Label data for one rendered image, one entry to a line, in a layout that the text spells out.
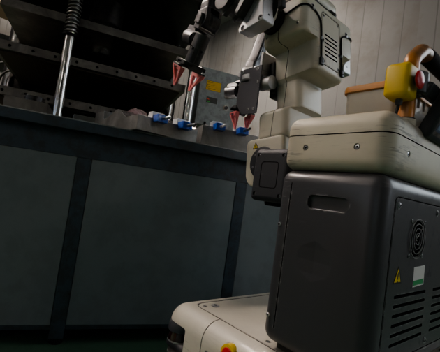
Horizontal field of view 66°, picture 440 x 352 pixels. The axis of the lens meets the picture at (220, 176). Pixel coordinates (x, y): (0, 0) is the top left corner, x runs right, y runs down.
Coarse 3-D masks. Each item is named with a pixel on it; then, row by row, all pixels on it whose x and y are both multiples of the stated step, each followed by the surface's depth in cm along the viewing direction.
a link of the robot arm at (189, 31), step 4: (200, 12) 118; (196, 16) 120; (200, 16) 118; (204, 16) 118; (196, 20) 119; (200, 20) 118; (196, 24) 120; (200, 24) 119; (188, 28) 129; (192, 28) 126; (196, 28) 122; (200, 28) 119; (184, 32) 128; (188, 32) 126; (192, 32) 125; (204, 32) 125; (208, 32) 122; (216, 32) 123; (184, 36) 128; (188, 36) 125; (184, 40) 128; (188, 40) 126; (188, 44) 128
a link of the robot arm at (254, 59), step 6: (258, 36) 157; (264, 36) 155; (258, 42) 155; (264, 42) 154; (258, 48) 154; (264, 48) 155; (252, 54) 154; (258, 54) 153; (252, 60) 152; (258, 60) 152; (246, 66) 152; (252, 66) 150
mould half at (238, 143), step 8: (192, 128) 170; (200, 128) 145; (208, 128) 143; (200, 136) 143; (208, 136) 143; (216, 136) 144; (224, 136) 146; (232, 136) 147; (240, 136) 148; (248, 136) 150; (256, 136) 151; (208, 144) 143; (216, 144) 144; (224, 144) 146; (232, 144) 147; (240, 144) 148
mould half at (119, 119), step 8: (104, 112) 152; (120, 112) 136; (128, 112) 137; (96, 120) 159; (104, 120) 150; (112, 120) 142; (120, 120) 135; (128, 120) 128; (136, 120) 122; (144, 120) 123; (152, 120) 125; (128, 128) 127; (136, 128) 121; (144, 128) 123; (152, 128) 125; (160, 128) 127; (168, 128) 129; (176, 128) 131; (168, 136) 130; (176, 136) 132; (184, 136) 134; (192, 136) 136
